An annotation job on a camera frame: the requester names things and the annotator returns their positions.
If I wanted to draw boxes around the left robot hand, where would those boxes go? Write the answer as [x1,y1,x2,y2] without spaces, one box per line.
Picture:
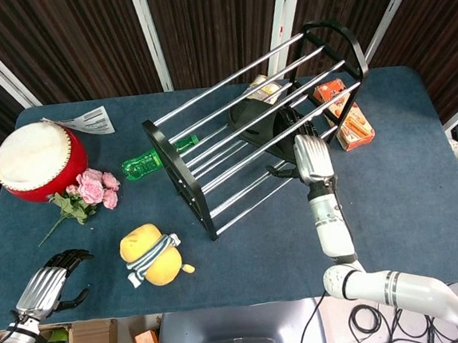
[10,247,101,324]

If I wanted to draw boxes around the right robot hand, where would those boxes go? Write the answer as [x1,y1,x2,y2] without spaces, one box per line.
[261,103,337,189]

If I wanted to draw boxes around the black slipper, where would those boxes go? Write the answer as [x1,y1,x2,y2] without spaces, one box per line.
[225,94,313,168]

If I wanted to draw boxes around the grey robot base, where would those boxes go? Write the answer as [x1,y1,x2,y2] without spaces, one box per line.
[151,297,329,343]

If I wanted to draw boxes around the black metal shoe rack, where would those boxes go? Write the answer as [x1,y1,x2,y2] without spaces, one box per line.
[133,16,383,246]

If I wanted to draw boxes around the orange cardboard box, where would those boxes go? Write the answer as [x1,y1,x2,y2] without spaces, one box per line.
[311,78,377,155]

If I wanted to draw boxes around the yellow white snack packet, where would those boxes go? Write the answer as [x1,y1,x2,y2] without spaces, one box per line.
[244,73,283,107]

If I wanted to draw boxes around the pink artificial rose bouquet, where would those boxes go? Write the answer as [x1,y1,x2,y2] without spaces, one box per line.
[32,165,126,248]

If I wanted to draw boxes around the yellow plush toy striped scarf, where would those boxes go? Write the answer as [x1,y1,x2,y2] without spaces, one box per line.
[117,219,197,290]

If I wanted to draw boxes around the blue table cloth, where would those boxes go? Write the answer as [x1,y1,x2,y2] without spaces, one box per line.
[0,60,458,330]

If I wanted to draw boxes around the red drum white skin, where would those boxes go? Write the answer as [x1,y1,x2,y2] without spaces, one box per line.
[0,117,93,207]

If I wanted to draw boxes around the green plastic bottle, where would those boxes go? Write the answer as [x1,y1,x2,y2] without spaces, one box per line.
[119,134,203,183]

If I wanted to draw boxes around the white printed paper sheet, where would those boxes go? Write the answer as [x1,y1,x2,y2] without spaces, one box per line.
[40,105,117,141]

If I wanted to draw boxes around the black cables on floor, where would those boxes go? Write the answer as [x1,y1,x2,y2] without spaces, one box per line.
[303,281,458,343]

